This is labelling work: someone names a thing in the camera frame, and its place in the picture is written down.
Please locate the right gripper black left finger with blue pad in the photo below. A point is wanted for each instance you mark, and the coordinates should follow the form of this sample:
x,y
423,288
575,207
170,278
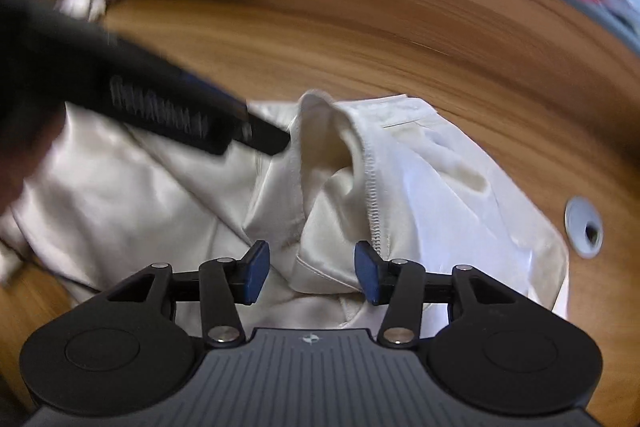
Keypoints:
x,y
138,343

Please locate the grey table cable grommet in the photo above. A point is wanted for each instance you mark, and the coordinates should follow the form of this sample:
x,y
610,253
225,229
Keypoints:
x,y
584,227

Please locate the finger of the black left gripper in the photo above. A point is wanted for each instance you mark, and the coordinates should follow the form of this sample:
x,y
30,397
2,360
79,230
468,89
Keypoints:
x,y
48,59

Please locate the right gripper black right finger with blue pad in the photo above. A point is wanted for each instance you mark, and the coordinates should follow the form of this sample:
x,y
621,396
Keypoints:
x,y
484,343

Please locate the cream satin shirt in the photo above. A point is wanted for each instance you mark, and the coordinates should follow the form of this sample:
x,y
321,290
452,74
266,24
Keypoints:
x,y
109,201

